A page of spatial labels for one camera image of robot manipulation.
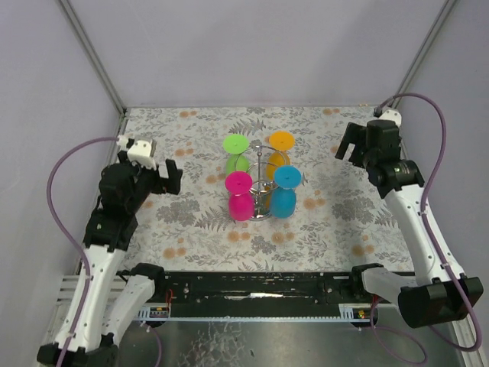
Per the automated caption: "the pink plastic wine glass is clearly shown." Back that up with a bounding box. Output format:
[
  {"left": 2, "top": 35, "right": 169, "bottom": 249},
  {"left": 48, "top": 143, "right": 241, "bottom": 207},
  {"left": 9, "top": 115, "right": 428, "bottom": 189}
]
[{"left": 225, "top": 171, "right": 254, "bottom": 221}]

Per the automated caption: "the green plastic wine glass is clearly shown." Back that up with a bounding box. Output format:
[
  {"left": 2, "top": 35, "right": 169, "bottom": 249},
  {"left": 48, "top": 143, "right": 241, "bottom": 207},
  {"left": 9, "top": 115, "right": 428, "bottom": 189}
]
[{"left": 222, "top": 134, "right": 249, "bottom": 175}]

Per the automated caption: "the orange plastic wine glass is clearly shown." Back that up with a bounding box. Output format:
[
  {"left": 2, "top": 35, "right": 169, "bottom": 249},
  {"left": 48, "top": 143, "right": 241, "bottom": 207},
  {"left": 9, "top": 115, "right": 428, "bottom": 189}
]
[{"left": 265, "top": 131, "right": 295, "bottom": 180}]

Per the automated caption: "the blue plastic wine glass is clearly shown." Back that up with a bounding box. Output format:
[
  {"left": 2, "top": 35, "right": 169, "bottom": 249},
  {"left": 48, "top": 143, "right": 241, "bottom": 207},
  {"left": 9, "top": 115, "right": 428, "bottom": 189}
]
[{"left": 270, "top": 165, "right": 302, "bottom": 219}]

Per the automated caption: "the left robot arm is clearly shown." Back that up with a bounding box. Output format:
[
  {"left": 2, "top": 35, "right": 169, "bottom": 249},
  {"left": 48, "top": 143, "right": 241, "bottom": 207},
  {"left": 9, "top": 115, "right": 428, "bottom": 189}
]
[{"left": 37, "top": 151, "right": 183, "bottom": 366}]

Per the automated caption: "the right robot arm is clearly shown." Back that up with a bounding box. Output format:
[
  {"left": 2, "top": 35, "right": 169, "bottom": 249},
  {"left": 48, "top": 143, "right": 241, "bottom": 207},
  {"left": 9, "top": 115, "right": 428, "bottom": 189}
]
[{"left": 335, "top": 120, "right": 484, "bottom": 328}]

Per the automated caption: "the chrome wine glass rack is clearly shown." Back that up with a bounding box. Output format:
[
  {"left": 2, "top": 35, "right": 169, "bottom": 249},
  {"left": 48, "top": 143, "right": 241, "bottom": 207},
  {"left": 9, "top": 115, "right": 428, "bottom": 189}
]
[{"left": 232, "top": 144, "right": 290, "bottom": 222}]

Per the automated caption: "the floral patterned table mat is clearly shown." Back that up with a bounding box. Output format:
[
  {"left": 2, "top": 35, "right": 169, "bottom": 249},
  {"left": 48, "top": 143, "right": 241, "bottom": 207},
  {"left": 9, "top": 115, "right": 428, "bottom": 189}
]
[{"left": 121, "top": 107, "right": 413, "bottom": 271}]

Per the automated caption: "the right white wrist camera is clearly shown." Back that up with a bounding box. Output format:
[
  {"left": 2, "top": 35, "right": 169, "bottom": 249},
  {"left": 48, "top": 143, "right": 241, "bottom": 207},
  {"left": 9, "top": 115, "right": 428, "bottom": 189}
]
[{"left": 378, "top": 108, "right": 402, "bottom": 128}]

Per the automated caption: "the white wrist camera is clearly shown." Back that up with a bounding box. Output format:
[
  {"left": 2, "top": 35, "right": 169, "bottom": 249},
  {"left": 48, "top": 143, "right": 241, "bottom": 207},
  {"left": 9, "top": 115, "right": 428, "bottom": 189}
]
[
  {"left": 116, "top": 135, "right": 157, "bottom": 171},
  {"left": 378, "top": 108, "right": 402, "bottom": 128}
]

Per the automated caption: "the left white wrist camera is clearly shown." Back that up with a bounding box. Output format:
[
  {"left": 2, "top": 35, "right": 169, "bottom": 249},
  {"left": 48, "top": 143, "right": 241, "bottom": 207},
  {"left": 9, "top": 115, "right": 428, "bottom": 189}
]
[{"left": 116, "top": 135, "right": 157, "bottom": 171}]

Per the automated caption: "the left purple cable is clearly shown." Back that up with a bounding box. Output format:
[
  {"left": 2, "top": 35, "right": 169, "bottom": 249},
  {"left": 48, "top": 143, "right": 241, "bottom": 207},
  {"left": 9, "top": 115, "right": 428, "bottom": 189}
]
[{"left": 46, "top": 136, "right": 163, "bottom": 367}]

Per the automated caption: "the right aluminium frame post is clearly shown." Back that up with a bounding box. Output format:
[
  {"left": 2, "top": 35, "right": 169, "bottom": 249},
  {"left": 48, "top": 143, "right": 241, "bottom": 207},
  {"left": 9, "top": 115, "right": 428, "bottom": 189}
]
[{"left": 396, "top": 0, "right": 459, "bottom": 94}]

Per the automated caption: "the aluminium frame post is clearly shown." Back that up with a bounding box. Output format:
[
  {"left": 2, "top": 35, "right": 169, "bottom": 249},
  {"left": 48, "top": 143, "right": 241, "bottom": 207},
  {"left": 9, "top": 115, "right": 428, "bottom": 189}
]
[
  {"left": 396, "top": 0, "right": 459, "bottom": 94},
  {"left": 56, "top": 0, "right": 127, "bottom": 115}
]

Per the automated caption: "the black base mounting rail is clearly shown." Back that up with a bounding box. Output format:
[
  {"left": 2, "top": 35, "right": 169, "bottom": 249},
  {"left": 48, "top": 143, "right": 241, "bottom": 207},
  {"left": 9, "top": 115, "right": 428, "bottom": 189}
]
[{"left": 148, "top": 271, "right": 374, "bottom": 320}]

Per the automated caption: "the left aluminium frame post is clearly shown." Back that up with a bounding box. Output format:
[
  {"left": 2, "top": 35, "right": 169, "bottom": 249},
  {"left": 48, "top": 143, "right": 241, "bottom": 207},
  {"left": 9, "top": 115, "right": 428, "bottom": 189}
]
[{"left": 56, "top": 0, "right": 127, "bottom": 115}]

